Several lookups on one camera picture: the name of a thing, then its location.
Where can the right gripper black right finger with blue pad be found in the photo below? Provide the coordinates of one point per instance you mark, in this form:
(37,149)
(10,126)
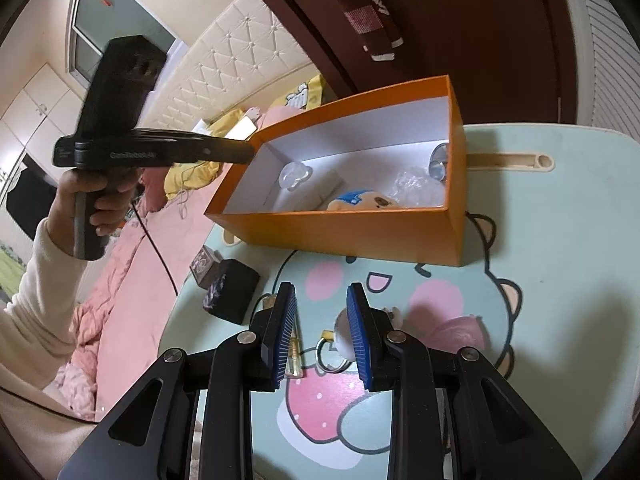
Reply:
(449,406)

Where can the pink bed quilt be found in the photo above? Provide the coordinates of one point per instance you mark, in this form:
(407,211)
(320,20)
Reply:
(125,299)

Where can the playing card deck box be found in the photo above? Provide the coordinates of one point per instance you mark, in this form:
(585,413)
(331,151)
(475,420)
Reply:
(204,266)

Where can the maroon pink striped scarf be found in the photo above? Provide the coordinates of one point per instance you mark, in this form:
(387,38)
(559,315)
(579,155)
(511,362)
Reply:
(373,24)

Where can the person's left hand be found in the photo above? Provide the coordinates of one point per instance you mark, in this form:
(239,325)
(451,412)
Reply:
(90,197)

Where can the window with grey glass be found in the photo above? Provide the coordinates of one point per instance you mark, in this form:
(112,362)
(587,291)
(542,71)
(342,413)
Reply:
(93,23)

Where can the crumpled clear plastic wrap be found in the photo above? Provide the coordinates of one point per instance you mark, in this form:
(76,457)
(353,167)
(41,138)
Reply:
(415,188)

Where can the black small box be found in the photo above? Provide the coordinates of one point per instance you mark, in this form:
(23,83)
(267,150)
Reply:
(231,291)

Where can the yellow pillow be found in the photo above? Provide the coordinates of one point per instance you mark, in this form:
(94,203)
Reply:
(306,96)

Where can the cartoon light green table mat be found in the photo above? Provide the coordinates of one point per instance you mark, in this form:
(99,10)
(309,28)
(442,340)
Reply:
(550,272)

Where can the clear round ball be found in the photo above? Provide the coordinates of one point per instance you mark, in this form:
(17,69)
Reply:
(293,175)

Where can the brown bear plush keychain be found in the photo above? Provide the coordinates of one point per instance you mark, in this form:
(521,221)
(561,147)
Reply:
(362,200)

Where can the cream tufted headboard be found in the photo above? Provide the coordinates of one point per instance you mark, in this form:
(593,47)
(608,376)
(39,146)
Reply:
(245,57)

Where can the orange cardboard box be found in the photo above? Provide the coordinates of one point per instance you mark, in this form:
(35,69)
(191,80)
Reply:
(368,139)

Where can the pig figure keychain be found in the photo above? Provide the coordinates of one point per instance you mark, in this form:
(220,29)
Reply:
(338,340)

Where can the cream sweater left forearm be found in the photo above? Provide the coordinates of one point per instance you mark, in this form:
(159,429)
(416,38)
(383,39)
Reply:
(35,342)

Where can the dark brown wooden door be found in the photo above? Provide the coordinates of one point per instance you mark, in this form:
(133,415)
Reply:
(508,60)

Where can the silver clear capsule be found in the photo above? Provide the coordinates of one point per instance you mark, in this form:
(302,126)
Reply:
(437,167)

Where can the white louvered closet door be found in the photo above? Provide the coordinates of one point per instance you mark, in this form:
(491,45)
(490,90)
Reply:
(607,67)

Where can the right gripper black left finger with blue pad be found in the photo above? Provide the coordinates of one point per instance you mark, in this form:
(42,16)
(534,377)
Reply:
(149,432)

